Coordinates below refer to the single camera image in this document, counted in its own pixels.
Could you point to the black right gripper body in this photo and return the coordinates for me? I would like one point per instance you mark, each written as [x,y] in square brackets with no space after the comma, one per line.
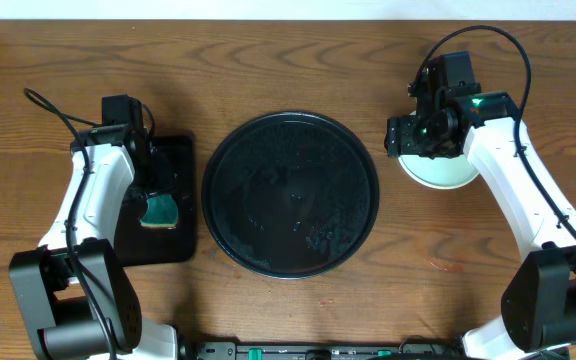
[413,137]

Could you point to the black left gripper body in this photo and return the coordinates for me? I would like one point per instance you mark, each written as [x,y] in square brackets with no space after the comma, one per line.
[147,187]

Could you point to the light green plate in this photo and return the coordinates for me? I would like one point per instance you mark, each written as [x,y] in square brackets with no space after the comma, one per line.
[439,173]

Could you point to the green scrubbing sponge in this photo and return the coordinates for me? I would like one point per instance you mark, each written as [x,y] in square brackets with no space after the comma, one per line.
[161,212]

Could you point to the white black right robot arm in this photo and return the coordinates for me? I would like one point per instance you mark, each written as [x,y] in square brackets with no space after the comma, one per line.
[484,132]

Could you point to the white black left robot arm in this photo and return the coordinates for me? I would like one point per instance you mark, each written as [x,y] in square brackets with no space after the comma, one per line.
[75,298]

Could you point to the black rectangular sponge tray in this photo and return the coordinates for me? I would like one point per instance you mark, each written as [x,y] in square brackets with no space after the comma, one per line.
[137,245]

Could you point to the round black serving tray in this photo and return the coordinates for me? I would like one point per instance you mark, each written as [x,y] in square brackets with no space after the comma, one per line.
[290,195]

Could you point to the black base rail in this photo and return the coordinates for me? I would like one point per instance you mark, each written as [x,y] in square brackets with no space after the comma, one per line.
[233,351]

